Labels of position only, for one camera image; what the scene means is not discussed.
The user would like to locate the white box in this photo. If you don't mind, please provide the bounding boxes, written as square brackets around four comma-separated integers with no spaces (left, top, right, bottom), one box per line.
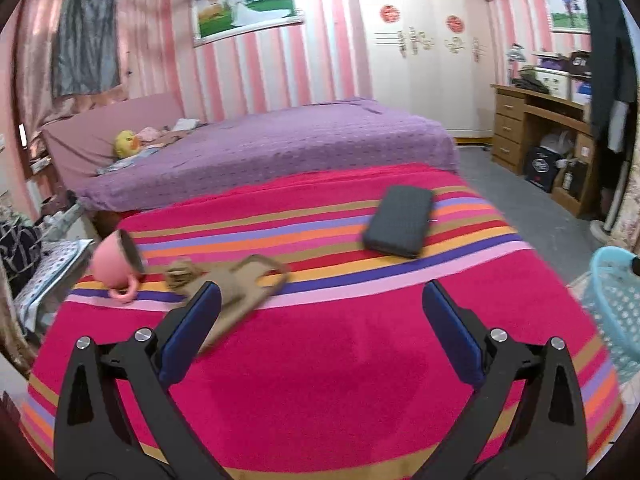
[535,67,571,101]

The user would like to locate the dark hanging clothes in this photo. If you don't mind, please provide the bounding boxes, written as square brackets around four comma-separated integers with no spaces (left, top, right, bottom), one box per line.
[585,0,638,153]

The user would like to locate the pink bed headboard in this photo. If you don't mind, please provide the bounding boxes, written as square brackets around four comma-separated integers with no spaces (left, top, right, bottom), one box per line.
[40,92,186,196]

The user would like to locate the crumpled brown paper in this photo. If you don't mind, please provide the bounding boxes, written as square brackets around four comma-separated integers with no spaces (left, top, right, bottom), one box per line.
[165,257,206,293]

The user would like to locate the light blue plastic basket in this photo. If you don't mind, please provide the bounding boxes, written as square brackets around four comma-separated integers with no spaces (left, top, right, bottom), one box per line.
[580,246,640,376]

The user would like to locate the black case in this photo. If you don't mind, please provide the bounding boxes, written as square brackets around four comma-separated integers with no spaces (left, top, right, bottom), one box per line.
[361,185,435,259]

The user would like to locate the framed wedding photo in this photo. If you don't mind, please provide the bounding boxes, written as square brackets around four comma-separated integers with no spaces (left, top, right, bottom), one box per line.
[190,0,306,47]

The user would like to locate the black white patterned bag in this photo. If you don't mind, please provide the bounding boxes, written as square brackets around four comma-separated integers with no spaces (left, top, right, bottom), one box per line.
[0,220,41,296]

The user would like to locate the purple dotted bedspread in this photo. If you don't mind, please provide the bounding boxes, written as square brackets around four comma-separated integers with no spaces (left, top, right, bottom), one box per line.
[75,97,461,213]

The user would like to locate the tan fabric pouch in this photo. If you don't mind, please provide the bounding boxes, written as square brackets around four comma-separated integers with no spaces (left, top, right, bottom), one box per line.
[185,255,290,356]

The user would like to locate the pink curtain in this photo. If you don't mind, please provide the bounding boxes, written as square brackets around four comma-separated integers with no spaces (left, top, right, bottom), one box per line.
[15,0,131,126]

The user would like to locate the wooden desk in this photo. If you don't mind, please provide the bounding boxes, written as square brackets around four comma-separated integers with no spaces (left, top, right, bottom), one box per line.
[491,84,598,218]

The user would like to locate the desk lamp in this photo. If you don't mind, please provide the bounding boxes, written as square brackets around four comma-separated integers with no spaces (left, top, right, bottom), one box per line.
[505,44,528,86]

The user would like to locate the floral cloth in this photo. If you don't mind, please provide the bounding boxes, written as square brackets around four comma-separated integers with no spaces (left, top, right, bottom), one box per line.
[610,160,640,251]

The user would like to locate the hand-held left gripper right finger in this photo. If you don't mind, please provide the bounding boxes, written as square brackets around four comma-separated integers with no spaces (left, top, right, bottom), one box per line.
[412,280,588,480]

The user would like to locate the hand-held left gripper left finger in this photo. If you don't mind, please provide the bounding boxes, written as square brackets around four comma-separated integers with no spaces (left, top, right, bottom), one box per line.
[52,280,223,480]

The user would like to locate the yellow duck plush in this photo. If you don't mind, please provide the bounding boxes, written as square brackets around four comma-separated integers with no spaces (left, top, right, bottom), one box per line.
[114,130,142,158]

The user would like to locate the white wardrobe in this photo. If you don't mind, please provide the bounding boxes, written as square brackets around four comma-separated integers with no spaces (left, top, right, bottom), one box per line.
[350,0,496,136]

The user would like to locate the small framed photo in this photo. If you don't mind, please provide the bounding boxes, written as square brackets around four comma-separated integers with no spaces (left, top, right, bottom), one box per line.
[547,0,591,34]

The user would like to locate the grey cloth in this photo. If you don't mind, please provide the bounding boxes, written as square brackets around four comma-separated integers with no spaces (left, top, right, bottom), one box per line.
[52,0,121,98]

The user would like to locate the pink cup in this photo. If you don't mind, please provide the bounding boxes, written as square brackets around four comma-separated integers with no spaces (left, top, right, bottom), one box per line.
[90,229,147,306]

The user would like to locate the striped pink blanket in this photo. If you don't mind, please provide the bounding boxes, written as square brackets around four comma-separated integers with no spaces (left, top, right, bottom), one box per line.
[20,162,626,480]

